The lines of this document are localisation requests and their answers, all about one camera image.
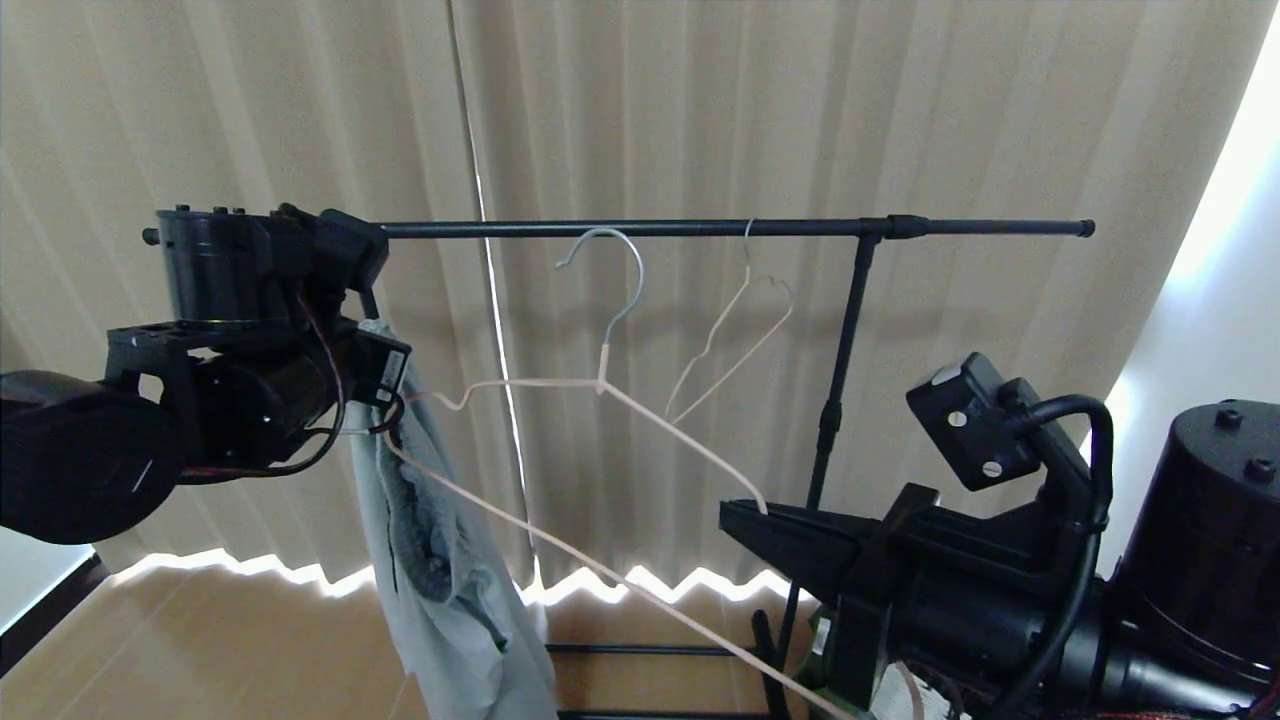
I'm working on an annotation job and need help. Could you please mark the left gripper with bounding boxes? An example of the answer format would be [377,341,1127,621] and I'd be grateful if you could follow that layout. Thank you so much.
[190,318,413,476]

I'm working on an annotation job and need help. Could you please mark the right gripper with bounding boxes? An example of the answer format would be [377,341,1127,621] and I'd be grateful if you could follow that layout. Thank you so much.
[830,483,1111,703]

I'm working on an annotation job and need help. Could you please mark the pale grey shorts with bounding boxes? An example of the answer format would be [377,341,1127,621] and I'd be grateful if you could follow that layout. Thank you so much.
[345,318,559,720]

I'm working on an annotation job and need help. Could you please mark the pink clothes hanger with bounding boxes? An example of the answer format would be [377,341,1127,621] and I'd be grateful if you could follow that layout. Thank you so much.
[380,228,871,720]
[663,218,798,428]

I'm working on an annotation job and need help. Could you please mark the black clothes rack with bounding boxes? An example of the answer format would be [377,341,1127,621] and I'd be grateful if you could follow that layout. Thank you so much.
[140,213,1096,720]

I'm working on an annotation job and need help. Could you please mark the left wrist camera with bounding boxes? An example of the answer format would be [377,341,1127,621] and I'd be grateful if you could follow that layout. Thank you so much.
[275,203,391,293]

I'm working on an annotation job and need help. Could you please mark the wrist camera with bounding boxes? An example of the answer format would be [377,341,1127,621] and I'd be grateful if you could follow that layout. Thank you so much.
[905,352,1091,536]
[275,203,391,293]

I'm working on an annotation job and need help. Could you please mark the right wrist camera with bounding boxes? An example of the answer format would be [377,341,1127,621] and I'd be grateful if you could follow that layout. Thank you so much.
[905,352,1091,536]

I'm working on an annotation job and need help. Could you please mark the black cable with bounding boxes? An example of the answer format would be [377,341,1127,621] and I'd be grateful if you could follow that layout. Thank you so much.
[990,393,1117,720]

